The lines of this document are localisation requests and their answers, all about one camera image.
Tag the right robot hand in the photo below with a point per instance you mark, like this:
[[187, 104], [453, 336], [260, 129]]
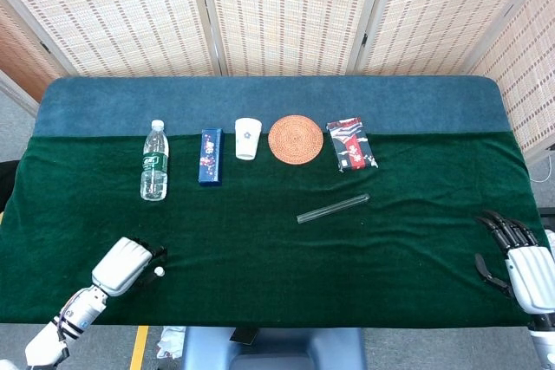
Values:
[[531, 274]]

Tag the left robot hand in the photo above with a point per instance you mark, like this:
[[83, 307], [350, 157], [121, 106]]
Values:
[[121, 266]]

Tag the white stopper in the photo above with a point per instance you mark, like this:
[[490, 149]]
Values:
[[159, 271]]

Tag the clear glass tube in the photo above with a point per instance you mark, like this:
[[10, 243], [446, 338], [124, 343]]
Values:
[[334, 207]]

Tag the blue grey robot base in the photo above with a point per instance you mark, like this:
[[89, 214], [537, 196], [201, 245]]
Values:
[[273, 350]]

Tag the white crumpled cloth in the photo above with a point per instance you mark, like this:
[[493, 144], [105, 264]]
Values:
[[170, 342]]

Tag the clear plastic water bottle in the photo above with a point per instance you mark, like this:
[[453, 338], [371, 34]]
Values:
[[154, 166]]

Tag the green velvet cloth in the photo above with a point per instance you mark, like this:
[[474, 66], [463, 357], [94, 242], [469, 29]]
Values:
[[260, 257]]

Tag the blue rectangular box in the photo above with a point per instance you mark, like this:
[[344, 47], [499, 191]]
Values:
[[211, 155]]

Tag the white paper cup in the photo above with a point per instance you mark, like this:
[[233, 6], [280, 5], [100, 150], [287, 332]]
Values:
[[247, 138]]

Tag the round woven rattan coaster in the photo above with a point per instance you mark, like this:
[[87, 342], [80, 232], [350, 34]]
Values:
[[296, 140]]

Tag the blue table cover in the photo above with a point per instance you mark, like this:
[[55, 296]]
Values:
[[260, 101]]

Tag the black red patterned packet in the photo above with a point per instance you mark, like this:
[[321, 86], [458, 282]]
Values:
[[353, 149]]

